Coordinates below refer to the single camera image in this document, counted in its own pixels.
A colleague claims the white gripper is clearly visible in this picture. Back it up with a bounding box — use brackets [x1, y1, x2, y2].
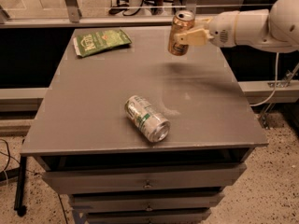
[174, 10, 239, 48]

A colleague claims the orange soda can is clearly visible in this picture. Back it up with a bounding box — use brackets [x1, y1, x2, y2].
[168, 10, 195, 56]

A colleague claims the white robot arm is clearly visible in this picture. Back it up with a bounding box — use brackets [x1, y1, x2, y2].
[174, 0, 299, 53]

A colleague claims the green jalapeno chip bag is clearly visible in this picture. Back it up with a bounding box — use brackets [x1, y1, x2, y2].
[73, 29, 132, 58]

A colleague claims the silver green soda can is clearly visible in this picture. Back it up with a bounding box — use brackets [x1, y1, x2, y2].
[124, 95, 170, 143]

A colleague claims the grey drawer cabinet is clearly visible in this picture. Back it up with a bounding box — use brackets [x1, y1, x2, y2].
[21, 26, 267, 224]

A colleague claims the middle grey drawer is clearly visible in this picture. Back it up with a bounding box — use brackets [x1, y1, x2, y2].
[69, 192, 224, 213]

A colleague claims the grey drawer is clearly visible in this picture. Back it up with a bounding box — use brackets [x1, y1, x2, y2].
[87, 208, 210, 224]
[43, 163, 247, 194]
[69, 192, 224, 213]

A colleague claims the top grey drawer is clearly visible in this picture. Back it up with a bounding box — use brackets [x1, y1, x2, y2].
[43, 163, 247, 194]

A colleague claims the grey metal railing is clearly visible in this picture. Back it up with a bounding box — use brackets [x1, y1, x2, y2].
[0, 0, 208, 29]

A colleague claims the bottom grey drawer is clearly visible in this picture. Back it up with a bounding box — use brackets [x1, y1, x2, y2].
[87, 208, 210, 224]

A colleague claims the black metal stand leg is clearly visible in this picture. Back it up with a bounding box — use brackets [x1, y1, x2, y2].
[14, 157, 27, 217]

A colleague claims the white cable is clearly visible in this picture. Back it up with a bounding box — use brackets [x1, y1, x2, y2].
[249, 51, 280, 108]

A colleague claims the black floor cable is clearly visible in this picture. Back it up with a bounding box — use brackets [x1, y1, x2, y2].
[0, 137, 20, 185]

